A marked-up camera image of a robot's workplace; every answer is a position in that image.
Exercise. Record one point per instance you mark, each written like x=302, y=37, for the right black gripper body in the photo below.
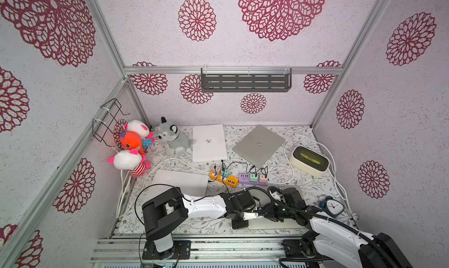
x=275, y=202

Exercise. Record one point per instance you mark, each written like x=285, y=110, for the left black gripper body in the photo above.
x=238, y=223

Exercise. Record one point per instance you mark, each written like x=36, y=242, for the teal charger plug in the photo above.
x=225, y=173

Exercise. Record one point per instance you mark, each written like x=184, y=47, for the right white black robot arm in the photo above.
x=328, y=239

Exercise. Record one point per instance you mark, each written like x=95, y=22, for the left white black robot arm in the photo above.
x=165, y=212

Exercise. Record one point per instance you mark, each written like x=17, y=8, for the silver apple laptop front right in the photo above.
x=264, y=224

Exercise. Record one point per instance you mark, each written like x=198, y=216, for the white laptop front left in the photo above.
x=190, y=184

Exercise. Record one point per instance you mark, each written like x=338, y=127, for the silver laptop rear right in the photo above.
x=258, y=145

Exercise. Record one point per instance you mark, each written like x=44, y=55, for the white laptop with red logo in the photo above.
x=209, y=143

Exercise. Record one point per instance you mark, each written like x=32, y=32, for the orange power strip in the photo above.
x=231, y=181

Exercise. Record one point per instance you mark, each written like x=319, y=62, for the purple power strip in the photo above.
x=244, y=180

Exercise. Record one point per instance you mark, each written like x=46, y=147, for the teal alarm clock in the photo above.
x=331, y=206

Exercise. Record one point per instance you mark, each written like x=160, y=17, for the cream box with green display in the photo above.
x=309, y=162

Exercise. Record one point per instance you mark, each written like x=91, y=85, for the grey husky plush toy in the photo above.
x=175, y=141

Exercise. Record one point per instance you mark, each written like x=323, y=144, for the white plush striped legs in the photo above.
x=132, y=161

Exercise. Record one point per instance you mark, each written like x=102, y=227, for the white pink plush upper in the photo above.
x=140, y=128

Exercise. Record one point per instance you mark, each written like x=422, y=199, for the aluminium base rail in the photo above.
x=214, y=249

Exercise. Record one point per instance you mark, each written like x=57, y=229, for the grey metal wall shelf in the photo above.
x=246, y=80

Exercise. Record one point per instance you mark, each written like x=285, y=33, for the black wire wall basket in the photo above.
x=107, y=129

